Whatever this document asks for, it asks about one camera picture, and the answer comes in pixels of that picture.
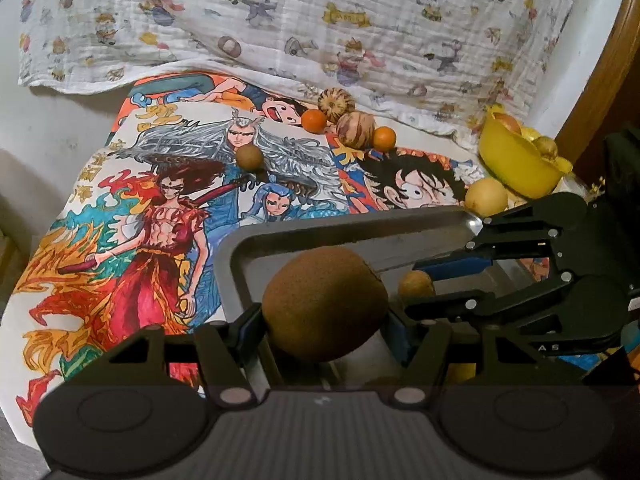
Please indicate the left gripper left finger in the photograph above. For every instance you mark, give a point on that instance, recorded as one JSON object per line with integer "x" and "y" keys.
{"x": 224, "y": 349}

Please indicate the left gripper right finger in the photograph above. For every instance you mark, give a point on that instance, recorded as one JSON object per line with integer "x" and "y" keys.
{"x": 421, "y": 350}

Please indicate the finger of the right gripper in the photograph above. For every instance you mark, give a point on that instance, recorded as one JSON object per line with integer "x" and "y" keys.
{"x": 478, "y": 306}
{"x": 462, "y": 263}

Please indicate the round yellow fruit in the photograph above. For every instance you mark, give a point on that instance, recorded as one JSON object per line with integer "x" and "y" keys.
{"x": 486, "y": 197}

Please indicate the large brown kiwi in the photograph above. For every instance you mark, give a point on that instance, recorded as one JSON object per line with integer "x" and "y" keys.
{"x": 324, "y": 304}

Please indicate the small orange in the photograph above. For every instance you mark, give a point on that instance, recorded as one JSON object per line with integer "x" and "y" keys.
{"x": 384, "y": 139}
{"x": 313, "y": 121}

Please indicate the striped melon fruit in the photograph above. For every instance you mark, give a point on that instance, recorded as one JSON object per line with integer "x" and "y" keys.
{"x": 356, "y": 130}
{"x": 335, "y": 103}

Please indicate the small brown kiwi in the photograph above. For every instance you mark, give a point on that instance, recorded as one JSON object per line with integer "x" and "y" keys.
{"x": 249, "y": 157}

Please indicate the yellow-green pear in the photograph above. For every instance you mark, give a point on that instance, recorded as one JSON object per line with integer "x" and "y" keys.
{"x": 458, "y": 373}

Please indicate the grey metal baking tray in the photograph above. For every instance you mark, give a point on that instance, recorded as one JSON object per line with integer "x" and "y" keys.
{"x": 388, "y": 241}

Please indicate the yellow plastic bowl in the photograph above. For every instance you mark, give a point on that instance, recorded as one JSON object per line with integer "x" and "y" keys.
{"x": 507, "y": 150}

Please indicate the fruit in yellow bowl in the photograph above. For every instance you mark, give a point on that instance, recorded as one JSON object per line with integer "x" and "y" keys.
{"x": 546, "y": 147}

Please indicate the colourful anime poster mat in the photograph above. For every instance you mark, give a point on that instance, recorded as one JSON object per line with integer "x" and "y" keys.
{"x": 136, "y": 241}

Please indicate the cartoon print cloth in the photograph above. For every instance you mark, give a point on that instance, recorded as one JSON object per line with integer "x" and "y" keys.
{"x": 436, "y": 65}

